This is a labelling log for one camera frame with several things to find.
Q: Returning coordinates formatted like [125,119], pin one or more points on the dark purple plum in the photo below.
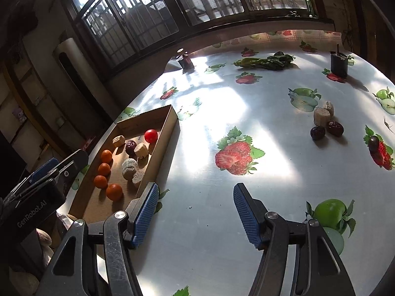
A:
[374,142]

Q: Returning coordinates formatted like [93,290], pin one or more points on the large beige fibrous chunk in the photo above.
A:
[321,117]

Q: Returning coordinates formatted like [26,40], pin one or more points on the green bottle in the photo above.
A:
[309,6]

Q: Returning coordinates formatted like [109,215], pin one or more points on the red cherry tomato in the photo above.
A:
[151,136]

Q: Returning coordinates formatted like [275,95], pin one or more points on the green leafy vegetable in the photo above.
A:
[265,62]

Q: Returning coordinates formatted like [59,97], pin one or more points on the purple plush toy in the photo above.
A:
[20,114]

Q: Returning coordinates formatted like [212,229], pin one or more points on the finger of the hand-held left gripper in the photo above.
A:
[46,165]
[75,160]

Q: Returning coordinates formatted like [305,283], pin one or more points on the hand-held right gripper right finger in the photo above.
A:
[248,215]

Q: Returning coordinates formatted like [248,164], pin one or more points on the orange tangerine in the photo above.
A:
[114,191]
[104,169]
[106,156]
[100,181]

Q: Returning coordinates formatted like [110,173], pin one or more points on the black cylindrical container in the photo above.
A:
[339,65]

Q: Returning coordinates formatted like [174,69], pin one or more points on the small beige fibrous chunk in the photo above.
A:
[329,108]

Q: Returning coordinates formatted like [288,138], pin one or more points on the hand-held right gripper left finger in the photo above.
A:
[145,215]

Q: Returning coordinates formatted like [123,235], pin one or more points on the dried red date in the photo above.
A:
[130,147]
[317,132]
[335,128]

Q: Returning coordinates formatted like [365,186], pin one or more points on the small dark jar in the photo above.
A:
[185,61]

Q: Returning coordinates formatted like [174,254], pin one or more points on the white standing air conditioner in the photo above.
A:
[72,67]

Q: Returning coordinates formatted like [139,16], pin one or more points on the barred window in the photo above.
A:
[172,9]

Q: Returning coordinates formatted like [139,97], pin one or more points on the brown cardboard box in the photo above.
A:
[101,203]

